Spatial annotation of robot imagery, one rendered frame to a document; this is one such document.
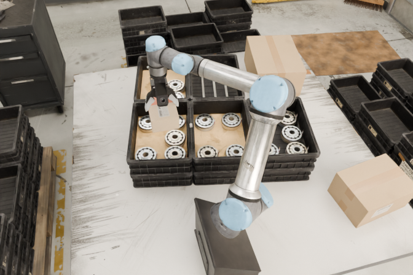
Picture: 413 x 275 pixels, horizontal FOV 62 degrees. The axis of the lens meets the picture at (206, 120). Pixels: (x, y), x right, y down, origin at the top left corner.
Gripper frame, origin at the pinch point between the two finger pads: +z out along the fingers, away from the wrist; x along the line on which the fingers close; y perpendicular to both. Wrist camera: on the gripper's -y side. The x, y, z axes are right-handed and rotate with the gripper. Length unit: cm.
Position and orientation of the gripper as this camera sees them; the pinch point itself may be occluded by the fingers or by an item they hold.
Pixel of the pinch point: (162, 110)
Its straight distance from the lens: 154.8
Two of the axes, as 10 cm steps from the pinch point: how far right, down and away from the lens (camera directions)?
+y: -2.4, -7.1, 6.6
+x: -9.7, 1.6, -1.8
